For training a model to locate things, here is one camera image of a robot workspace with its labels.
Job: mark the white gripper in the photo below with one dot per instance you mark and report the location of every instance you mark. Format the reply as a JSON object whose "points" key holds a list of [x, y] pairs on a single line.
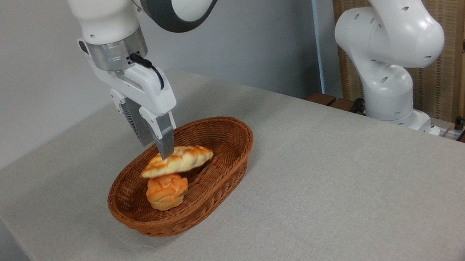
{"points": [[149, 90]]}

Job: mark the braided golden bread loaf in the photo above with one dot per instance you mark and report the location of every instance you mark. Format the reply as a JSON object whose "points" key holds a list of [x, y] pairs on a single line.
{"points": [[181, 161]]}

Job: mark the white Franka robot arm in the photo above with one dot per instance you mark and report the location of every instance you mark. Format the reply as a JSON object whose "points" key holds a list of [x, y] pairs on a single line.
{"points": [[394, 30]]}

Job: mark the orange muffin bread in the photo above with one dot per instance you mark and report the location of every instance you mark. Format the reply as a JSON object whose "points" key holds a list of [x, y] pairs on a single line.
{"points": [[167, 192]]}

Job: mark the brown wicker oval basket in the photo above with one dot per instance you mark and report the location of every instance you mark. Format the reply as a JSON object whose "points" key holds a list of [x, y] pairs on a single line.
{"points": [[220, 170]]}

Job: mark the grey tablecloth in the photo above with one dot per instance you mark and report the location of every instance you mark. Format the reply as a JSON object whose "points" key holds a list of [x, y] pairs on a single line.
{"points": [[364, 198]]}

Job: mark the white wall conduit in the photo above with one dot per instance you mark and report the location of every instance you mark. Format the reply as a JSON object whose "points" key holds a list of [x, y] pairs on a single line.
{"points": [[314, 19]]}

